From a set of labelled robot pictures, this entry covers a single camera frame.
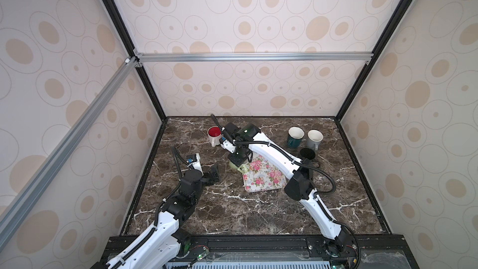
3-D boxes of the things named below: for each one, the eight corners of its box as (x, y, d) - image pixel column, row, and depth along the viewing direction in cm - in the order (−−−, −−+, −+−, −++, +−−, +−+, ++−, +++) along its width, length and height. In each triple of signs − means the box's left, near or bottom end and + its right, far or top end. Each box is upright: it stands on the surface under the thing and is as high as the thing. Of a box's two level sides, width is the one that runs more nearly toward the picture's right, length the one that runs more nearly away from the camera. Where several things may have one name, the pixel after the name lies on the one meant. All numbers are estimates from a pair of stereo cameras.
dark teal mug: (286, 150, 106) (290, 138, 97) (284, 138, 112) (287, 126, 103) (301, 150, 106) (306, 138, 97) (298, 138, 112) (302, 126, 103)
